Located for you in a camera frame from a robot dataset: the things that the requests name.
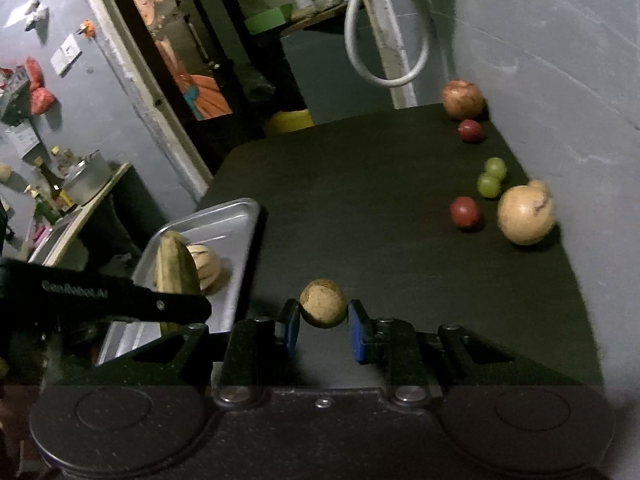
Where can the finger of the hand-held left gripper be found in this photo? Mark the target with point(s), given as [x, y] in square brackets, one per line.
[75, 292]

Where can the paper sheet on wall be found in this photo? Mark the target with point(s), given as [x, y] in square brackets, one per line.
[22, 138]

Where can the small green fruit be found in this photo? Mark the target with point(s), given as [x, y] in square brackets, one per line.
[496, 166]
[488, 186]

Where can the orange printed curtain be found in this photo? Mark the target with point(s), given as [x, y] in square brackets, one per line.
[200, 90]

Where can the white door frame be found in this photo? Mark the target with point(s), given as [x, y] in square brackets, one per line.
[199, 177]

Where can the small round tan fruit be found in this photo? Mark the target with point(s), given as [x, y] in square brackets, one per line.
[323, 304]

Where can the orange wall hook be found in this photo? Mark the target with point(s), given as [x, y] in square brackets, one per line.
[88, 28]

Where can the hanging packets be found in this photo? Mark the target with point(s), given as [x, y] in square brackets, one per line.
[14, 87]

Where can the red plastic bag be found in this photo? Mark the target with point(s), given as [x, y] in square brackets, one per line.
[35, 72]
[42, 101]

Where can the wooden counter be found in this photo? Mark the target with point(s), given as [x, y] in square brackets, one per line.
[75, 222]

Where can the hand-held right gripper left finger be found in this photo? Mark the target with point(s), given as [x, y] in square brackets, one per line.
[291, 331]

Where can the white crumpled wall piece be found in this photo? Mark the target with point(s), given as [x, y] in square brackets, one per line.
[27, 11]

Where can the pomegranate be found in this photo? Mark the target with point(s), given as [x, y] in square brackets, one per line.
[462, 100]

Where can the small red fruit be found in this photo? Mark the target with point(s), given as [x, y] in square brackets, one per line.
[471, 131]
[465, 212]

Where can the metal tray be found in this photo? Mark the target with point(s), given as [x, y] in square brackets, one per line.
[231, 225]

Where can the dark bottle yellow cap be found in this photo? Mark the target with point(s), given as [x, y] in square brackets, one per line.
[46, 176]

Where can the large tan round fruit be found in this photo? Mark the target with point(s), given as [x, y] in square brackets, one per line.
[525, 217]

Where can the green bottle yellow cap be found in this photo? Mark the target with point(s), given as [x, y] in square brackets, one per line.
[44, 208]

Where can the yellow bucket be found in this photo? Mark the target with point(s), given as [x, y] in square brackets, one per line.
[290, 121]

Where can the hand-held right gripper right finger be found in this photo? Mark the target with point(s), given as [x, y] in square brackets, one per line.
[356, 335]

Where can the yellow-green ridged fruit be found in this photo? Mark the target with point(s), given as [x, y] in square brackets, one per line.
[172, 265]

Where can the pale striped melon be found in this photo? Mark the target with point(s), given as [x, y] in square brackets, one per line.
[209, 267]

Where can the green plastic container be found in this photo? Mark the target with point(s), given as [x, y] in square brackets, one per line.
[267, 19]

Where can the wooden shelf board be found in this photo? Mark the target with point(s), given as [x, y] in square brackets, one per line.
[320, 17]

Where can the metal pot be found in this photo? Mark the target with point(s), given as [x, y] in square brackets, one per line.
[90, 177]

